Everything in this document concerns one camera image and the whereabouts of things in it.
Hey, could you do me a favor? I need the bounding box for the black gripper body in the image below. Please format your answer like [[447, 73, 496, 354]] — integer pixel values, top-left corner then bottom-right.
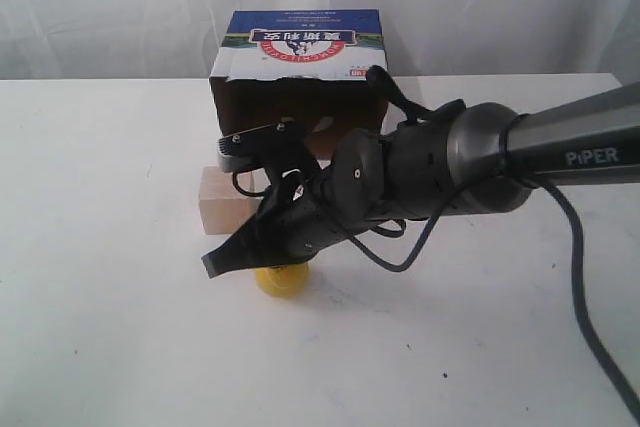
[[249, 166, 365, 265]]

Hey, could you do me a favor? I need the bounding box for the yellow tennis ball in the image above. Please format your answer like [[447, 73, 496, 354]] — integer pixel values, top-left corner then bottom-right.
[[254, 263, 310, 298]]

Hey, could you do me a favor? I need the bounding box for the black cable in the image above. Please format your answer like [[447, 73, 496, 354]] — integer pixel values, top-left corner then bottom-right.
[[232, 65, 640, 423]]

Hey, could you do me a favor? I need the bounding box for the light wooden cube block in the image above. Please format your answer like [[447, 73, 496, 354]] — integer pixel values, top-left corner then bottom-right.
[[198, 166, 260, 235]]

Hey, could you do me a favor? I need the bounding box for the printed cardboard box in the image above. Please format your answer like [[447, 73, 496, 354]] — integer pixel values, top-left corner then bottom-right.
[[209, 9, 388, 159]]

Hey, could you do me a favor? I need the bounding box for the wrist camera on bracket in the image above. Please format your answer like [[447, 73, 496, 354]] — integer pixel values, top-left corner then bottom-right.
[[218, 121, 321, 198]]

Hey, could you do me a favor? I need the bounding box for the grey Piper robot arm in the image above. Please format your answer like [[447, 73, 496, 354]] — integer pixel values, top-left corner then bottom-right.
[[202, 84, 639, 277]]

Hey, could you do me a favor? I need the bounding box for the white backdrop curtain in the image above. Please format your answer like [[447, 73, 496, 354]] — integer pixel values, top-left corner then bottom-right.
[[1, 0, 639, 84]]

